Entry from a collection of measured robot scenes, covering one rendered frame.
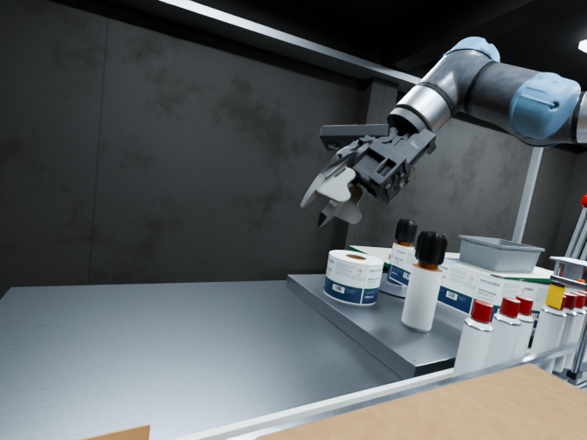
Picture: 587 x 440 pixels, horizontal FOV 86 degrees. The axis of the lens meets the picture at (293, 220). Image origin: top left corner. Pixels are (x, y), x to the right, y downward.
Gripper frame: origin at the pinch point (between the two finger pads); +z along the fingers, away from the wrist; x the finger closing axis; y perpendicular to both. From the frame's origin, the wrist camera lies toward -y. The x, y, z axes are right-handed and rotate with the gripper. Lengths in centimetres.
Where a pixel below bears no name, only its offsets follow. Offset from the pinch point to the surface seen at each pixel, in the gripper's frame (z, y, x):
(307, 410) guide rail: 23.4, 18.7, 10.5
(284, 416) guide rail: 25.6, 17.4, 7.3
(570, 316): -28, 40, 60
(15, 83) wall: 72, -267, 33
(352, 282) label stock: 5, -7, 64
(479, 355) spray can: -2.8, 30.8, 31.9
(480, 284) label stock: -23, 21, 73
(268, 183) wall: -3, -169, 188
